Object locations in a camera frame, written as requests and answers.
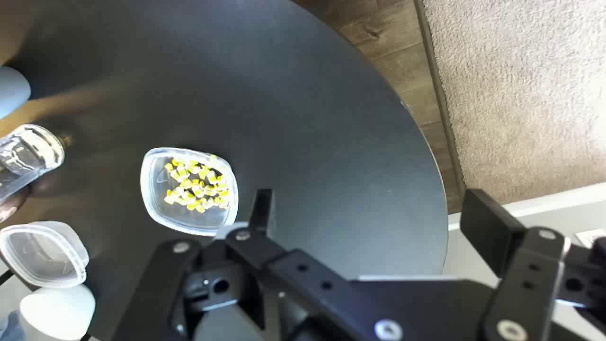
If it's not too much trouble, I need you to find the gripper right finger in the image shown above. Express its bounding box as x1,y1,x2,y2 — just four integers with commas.
460,188,606,341

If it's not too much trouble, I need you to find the clear glass jar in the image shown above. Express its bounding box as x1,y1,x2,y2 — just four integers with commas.
0,124,65,203

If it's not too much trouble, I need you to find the clear plastic container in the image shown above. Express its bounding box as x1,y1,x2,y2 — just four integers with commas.
140,147,239,236

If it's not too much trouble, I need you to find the white cup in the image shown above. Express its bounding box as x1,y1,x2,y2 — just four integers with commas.
19,284,96,341

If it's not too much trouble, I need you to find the person's hand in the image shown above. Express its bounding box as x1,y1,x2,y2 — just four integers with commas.
0,186,31,224

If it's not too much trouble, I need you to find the clear plastic lid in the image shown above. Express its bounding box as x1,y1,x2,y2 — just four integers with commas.
0,221,90,289

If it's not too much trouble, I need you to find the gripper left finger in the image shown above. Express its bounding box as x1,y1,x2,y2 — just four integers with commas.
111,188,408,341

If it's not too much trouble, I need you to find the heap of yellow candy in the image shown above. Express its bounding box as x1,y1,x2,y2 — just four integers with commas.
163,155,231,214

